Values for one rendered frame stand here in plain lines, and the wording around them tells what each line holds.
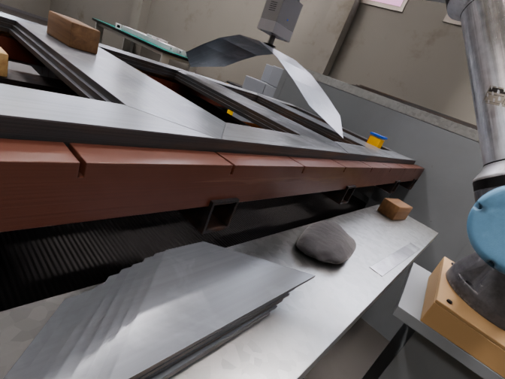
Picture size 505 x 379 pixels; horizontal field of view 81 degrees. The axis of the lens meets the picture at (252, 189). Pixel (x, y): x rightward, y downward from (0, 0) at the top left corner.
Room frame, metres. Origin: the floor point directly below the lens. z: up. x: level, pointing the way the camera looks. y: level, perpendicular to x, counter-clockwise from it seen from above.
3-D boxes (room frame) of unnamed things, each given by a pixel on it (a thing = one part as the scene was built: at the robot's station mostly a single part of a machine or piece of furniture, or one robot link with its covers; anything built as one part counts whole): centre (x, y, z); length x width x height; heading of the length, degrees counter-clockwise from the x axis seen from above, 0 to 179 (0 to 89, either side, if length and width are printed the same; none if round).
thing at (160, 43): (5.69, 2.84, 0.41); 2.25 x 0.88 x 0.82; 62
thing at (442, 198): (1.59, -0.44, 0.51); 1.30 x 0.04 x 1.01; 55
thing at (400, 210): (0.97, -0.46, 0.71); 0.10 x 0.06 x 0.05; 134
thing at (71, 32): (0.68, 0.51, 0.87); 0.12 x 0.06 x 0.05; 60
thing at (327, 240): (0.55, -0.18, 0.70); 0.20 x 0.10 x 0.03; 155
